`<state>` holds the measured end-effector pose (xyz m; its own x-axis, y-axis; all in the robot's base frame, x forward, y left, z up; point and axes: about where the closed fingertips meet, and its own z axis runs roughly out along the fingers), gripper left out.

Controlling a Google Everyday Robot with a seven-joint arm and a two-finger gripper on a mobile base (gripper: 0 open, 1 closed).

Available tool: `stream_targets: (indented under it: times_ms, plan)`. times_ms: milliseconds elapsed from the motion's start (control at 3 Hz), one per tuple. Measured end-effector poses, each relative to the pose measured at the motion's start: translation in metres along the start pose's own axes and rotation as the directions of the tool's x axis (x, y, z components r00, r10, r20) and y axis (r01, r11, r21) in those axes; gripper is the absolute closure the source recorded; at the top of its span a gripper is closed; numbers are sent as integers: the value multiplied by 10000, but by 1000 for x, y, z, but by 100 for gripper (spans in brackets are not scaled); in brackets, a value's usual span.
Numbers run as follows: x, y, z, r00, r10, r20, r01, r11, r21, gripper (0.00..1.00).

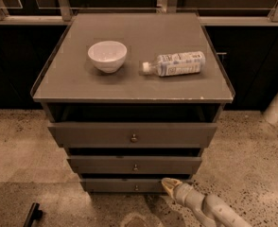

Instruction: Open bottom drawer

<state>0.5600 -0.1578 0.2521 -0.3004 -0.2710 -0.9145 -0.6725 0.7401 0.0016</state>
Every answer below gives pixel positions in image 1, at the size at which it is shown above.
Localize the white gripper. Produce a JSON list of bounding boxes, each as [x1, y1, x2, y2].
[[161, 178, 204, 207]]

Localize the grey bottom drawer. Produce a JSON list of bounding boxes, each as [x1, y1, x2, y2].
[[80, 179, 165, 194]]

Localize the grey drawer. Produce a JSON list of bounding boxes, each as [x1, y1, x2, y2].
[[67, 156, 201, 175], [48, 122, 217, 148], [80, 179, 165, 194]]

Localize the grey middle drawer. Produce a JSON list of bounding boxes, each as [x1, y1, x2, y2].
[[67, 156, 201, 175]]

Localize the grey drawer cabinet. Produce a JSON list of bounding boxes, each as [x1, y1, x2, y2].
[[31, 13, 235, 181]]

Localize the grey top drawer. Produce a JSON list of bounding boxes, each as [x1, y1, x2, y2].
[[48, 122, 217, 148]]

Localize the clear plastic water bottle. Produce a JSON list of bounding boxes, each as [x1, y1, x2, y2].
[[141, 51, 206, 77]]

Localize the black object on floor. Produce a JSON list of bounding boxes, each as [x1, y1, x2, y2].
[[23, 202, 43, 227]]

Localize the white ceramic bowl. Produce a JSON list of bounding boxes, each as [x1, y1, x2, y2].
[[88, 41, 128, 73]]

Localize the metal railing frame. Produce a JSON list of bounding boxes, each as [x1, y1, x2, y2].
[[0, 0, 278, 26]]

